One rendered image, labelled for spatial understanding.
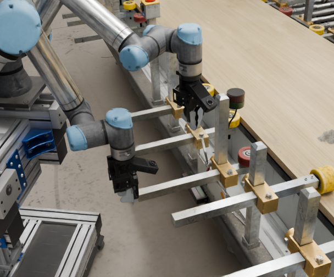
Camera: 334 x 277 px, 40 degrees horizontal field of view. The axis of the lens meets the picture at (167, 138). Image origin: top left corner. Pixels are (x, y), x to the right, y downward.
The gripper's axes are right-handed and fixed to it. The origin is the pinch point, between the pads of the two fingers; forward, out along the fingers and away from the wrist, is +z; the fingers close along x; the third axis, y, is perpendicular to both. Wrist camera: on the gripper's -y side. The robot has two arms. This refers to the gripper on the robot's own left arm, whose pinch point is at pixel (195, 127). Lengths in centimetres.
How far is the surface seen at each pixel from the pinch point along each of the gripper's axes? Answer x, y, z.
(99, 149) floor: -37, 140, 101
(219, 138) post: -4.3, -7.1, 3.1
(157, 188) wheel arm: 18.9, -1.3, 15.1
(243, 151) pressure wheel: -12.4, -10.8, 10.8
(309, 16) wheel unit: -147, 58, 15
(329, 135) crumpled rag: -41.1, -26.2, 9.9
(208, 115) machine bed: -45, 40, 33
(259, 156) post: 3.9, -30.7, -6.6
